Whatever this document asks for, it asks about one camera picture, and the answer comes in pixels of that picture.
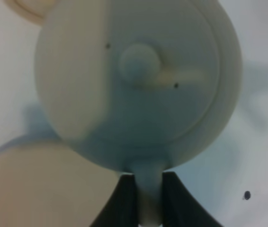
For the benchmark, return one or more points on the beige ceramic teapot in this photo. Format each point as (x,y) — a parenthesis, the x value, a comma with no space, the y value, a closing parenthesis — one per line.
(138,86)

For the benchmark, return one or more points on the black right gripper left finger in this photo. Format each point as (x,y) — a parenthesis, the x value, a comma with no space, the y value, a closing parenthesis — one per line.
(121,209)

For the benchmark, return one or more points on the far beige cup saucer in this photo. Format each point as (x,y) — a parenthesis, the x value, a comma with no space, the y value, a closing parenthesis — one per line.
(32,10)

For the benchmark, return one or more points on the large beige teapot saucer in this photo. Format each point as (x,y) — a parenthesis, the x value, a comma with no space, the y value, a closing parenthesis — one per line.
(46,184)

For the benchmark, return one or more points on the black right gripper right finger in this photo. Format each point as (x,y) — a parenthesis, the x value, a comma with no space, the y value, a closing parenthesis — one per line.
(180,208)

